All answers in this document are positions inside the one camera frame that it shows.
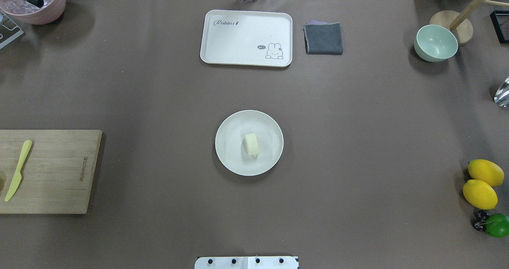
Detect pale round bun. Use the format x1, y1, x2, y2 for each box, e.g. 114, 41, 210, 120
244, 132, 260, 156

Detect cream rectangular tray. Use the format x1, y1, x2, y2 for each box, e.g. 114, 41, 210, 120
200, 10, 293, 68

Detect black tray with glasses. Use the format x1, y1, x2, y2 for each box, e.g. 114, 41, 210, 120
490, 10, 509, 43

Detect white round plate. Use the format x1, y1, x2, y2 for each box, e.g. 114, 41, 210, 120
215, 110, 285, 176

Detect dark grey folded cloth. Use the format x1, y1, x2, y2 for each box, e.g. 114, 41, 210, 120
303, 21, 344, 55

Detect mint green bowl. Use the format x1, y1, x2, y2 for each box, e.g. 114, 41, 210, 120
413, 25, 459, 62

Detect wooden cutting board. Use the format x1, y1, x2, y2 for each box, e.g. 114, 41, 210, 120
0, 130, 103, 214

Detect wooden cup tree stand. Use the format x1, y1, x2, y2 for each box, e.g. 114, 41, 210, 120
429, 0, 508, 46

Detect yellow lemon far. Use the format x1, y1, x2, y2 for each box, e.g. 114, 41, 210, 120
467, 159, 504, 186

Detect yellow lemon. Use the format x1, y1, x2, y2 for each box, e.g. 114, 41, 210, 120
463, 180, 498, 210
467, 159, 504, 186

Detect yellow lemon near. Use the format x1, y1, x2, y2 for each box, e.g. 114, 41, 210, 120
463, 180, 498, 210

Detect dark cherries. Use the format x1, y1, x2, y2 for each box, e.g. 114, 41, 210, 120
472, 210, 490, 232

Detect yellow plastic knife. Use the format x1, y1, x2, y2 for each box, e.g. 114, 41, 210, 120
4, 140, 33, 202

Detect metal scoop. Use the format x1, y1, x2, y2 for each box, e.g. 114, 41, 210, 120
493, 77, 509, 108

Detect pink bowl with ice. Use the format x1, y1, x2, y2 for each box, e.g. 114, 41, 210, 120
0, 0, 66, 25

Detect green lime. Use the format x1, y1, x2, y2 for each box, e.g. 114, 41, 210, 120
486, 213, 509, 238

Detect white cup rack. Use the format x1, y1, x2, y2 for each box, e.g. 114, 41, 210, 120
0, 11, 24, 49

